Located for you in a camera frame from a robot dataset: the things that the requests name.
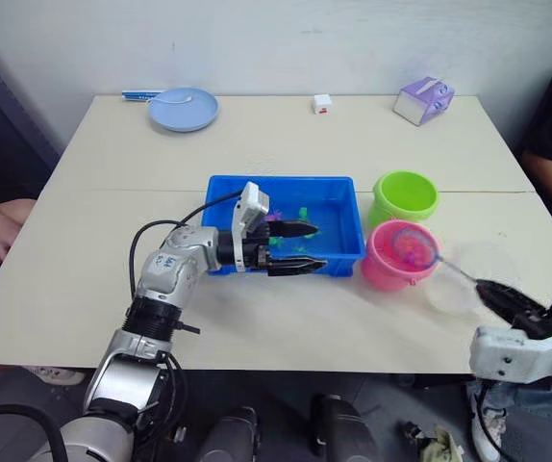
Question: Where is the thick black hose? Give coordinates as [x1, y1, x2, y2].
[0, 405, 68, 462]

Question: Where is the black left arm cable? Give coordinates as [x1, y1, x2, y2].
[129, 190, 246, 299]

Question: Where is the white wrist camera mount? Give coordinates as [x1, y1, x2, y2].
[469, 320, 552, 385]
[230, 181, 271, 274]

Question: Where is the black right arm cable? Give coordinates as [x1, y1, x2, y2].
[475, 382, 508, 462]

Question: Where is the dark rounded shape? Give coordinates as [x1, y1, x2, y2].
[193, 406, 261, 462]
[309, 393, 378, 462]

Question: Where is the pink plastic bucket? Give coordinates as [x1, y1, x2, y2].
[361, 218, 443, 294]

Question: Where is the blue jeans leg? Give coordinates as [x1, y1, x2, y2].
[496, 374, 552, 462]

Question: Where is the purple tissue box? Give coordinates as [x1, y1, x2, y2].
[391, 75, 456, 127]

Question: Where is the blue plastic tub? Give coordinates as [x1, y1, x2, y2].
[201, 174, 366, 279]

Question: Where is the small purple fishing net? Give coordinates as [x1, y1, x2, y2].
[390, 225, 482, 288]

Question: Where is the green plastic bucket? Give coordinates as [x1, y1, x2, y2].
[368, 169, 440, 231]

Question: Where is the white plastic spoon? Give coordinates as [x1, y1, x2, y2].
[148, 92, 194, 105]

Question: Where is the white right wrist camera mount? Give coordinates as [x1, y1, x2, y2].
[469, 320, 552, 385]

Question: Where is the light blue plate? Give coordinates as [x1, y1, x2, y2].
[147, 86, 220, 134]

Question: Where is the olive green cloth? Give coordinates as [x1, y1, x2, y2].
[419, 423, 467, 462]

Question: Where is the white cube with red mark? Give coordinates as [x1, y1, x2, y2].
[312, 92, 334, 116]

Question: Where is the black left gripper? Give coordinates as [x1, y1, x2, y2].
[244, 218, 329, 278]

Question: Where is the white sneaker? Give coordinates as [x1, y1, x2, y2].
[467, 384, 511, 462]

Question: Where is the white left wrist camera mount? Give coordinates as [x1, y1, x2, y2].
[230, 181, 271, 274]

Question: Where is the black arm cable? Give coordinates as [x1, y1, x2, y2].
[475, 382, 508, 462]
[129, 190, 246, 299]

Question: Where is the pale shoe under table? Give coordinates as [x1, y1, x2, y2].
[25, 366, 88, 387]

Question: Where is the blue and white flat box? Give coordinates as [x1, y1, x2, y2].
[120, 89, 164, 103]

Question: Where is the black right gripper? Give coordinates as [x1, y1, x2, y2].
[476, 272, 552, 334]

